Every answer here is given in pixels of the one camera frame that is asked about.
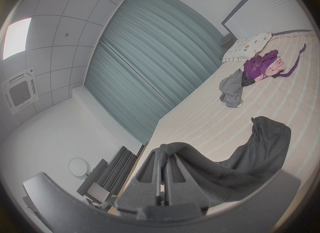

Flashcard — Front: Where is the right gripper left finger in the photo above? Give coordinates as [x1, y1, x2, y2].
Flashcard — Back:
[115, 148, 162, 212]

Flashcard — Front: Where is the black chest of drawers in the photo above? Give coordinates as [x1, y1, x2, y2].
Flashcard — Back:
[76, 145, 145, 210]

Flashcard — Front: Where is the bed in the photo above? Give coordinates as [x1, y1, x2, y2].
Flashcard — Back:
[107, 0, 320, 217]

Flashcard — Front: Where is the square ceiling light panel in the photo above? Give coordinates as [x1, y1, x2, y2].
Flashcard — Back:
[2, 18, 32, 60]

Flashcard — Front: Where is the grey garment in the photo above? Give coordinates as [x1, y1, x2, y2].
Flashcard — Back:
[219, 69, 244, 108]

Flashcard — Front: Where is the blue-green curtain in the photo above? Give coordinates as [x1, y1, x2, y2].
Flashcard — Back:
[100, 0, 225, 107]
[84, 40, 174, 143]

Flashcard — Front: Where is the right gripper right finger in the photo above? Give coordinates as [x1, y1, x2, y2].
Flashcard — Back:
[163, 153, 210, 210]

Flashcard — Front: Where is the white ceiling air conditioner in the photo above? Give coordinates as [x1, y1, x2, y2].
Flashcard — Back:
[1, 67, 40, 115]

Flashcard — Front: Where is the white printed pillow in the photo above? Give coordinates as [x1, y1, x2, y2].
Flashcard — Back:
[222, 32, 273, 63]

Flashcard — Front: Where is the round white mirror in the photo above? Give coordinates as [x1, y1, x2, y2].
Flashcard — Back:
[69, 157, 90, 177]

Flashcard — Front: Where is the black T-shirt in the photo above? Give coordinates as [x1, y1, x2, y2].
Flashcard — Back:
[159, 116, 292, 206]

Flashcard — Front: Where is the pile of clothes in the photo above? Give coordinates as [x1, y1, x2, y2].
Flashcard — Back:
[241, 44, 307, 87]

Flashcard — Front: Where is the grey bedside table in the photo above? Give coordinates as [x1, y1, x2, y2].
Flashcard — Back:
[220, 34, 235, 59]

